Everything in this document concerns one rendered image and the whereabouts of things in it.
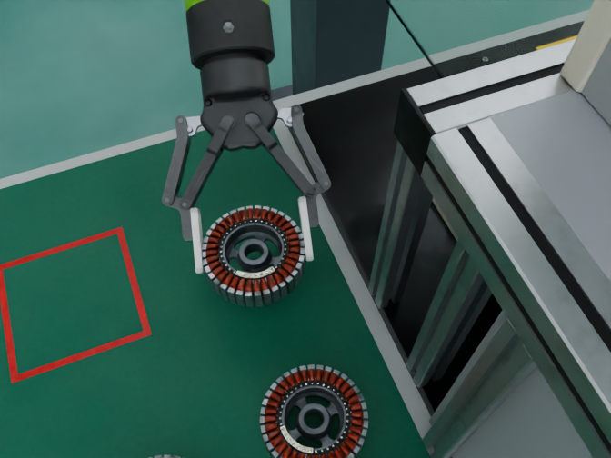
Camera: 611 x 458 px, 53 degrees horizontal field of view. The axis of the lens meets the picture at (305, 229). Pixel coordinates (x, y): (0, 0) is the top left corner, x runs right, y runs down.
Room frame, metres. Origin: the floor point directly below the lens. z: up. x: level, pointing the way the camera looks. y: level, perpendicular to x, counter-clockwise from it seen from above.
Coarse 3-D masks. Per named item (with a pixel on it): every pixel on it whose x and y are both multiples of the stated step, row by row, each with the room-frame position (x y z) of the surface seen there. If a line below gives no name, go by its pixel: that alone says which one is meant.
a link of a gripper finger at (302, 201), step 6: (300, 198) 0.37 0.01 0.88; (300, 204) 0.37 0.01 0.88; (300, 210) 0.36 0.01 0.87; (306, 210) 0.36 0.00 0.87; (300, 216) 0.36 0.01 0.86; (306, 216) 0.36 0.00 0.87; (306, 222) 0.35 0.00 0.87; (306, 228) 0.35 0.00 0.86; (306, 234) 0.34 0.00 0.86; (306, 240) 0.33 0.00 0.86; (306, 246) 0.33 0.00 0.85; (306, 252) 0.32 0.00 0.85; (312, 252) 0.32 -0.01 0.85; (306, 258) 0.32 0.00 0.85; (312, 258) 0.32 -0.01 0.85
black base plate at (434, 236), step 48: (336, 96) 0.63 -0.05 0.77; (384, 96) 0.63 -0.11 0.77; (336, 144) 0.54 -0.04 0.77; (384, 144) 0.54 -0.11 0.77; (336, 192) 0.46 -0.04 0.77; (384, 192) 0.46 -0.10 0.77; (432, 240) 0.39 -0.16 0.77; (432, 288) 0.32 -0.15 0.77; (480, 336) 0.26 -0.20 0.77; (432, 384) 0.20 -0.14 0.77
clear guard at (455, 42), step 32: (416, 0) 0.46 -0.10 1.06; (448, 0) 0.46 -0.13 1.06; (480, 0) 0.46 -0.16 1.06; (512, 0) 0.46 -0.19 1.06; (544, 0) 0.46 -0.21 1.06; (576, 0) 0.46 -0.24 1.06; (416, 32) 0.42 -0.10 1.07; (448, 32) 0.42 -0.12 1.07; (480, 32) 0.42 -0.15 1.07; (512, 32) 0.42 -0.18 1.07; (544, 32) 0.42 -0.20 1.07; (576, 32) 0.42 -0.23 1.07; (448, 64) 0.38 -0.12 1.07; (480, 64) 0.38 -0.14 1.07
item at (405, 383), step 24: (384, 72) 0.70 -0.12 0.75; (408, 72) 0.70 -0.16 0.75; (288, 96) 0.65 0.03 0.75; (312, 96) 0.65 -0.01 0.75; (120, 144) 0.56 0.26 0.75; (144, 144) 0.56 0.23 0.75; (288, 144) 0.56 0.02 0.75; (48, 168) 0.52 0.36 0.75; (336, 240) 0.40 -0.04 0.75; (360, 288) 0.33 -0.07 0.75; (384, 336) 0.27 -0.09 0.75; (408, 384) 0.21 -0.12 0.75; (408, 408) 0.19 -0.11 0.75
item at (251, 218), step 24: (240, 216) 0.37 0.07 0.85; (264, 216) 0.37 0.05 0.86; (288, 216) 0.37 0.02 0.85; (216, 240) 0.34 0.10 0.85; (240, 240) 0.35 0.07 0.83; (264, 240) 0.35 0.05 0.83; (288, 240) 0.34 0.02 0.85; (216, 264) 0.31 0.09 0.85; (240, 264) 0.32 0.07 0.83; (264, 264) 0.32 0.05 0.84; (288, 264) 0.31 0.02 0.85; (216, 288) 0.29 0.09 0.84; (240, 288) 0.28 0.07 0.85; (264, 288) 0.28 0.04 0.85; (288, 288) 0.29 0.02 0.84
